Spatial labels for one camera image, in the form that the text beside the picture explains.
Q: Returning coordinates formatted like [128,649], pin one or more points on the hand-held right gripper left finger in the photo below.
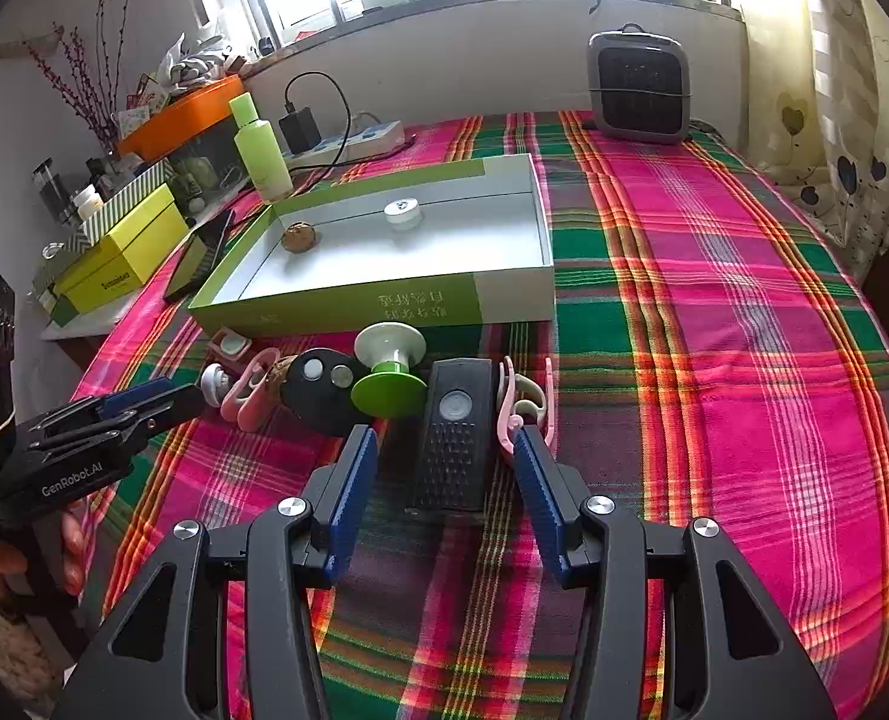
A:
[354,495]

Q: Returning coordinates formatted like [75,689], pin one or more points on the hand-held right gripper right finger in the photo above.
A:
[542,510]

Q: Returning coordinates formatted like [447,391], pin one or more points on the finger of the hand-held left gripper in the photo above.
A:
[133,395]
[167,409]

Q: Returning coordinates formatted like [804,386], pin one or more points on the white knob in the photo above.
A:
[214,382]

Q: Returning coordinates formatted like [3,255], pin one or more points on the pink and green clip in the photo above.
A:
[248,394]

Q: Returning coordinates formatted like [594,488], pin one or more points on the small pink holder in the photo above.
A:
[227,345]

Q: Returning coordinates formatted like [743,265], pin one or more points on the pink and white clip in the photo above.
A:
[523,405]

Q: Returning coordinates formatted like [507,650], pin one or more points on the small black grater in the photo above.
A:
[448,442]

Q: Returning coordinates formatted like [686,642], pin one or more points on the green and white spool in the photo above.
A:
[388,382]

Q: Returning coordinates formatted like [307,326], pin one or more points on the green and white cardboard box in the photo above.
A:
[429,240]

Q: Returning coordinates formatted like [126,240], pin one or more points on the person's left hand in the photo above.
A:
[73,547]

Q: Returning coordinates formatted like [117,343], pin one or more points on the black round disc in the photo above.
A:
[321,390]

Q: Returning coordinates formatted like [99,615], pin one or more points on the brown walnut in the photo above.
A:
[298,238]
[274,375]

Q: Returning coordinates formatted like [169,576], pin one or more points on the yellow-green box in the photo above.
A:
[122,251]

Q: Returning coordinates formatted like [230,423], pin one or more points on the black tablet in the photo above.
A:
[201,251]

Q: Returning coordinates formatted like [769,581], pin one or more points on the striped gift box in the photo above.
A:
[126,199]

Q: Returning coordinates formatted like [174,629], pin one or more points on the white cream jar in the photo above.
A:
[88,200]

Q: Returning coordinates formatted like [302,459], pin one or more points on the dark glass jar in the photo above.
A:
[48,191]

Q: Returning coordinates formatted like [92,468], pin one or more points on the plaid blanket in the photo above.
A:
[714,352]

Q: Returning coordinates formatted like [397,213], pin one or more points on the green plastic bottle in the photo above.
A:
[261,154]

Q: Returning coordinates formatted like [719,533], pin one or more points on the orange box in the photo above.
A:
[182,116]

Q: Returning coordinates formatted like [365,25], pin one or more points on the small white round jar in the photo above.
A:
[402,212]

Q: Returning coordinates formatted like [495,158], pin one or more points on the dried flower branches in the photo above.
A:
[77,75]

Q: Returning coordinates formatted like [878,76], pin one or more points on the white power strip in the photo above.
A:
[362,139]

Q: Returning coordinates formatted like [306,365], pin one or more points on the crumpled plastic bag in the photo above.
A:
[189,60]

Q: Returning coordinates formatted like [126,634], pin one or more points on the grey space heater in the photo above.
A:
[639,86]

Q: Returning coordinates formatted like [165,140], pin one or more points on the patterned curtain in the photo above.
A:
[857,127]

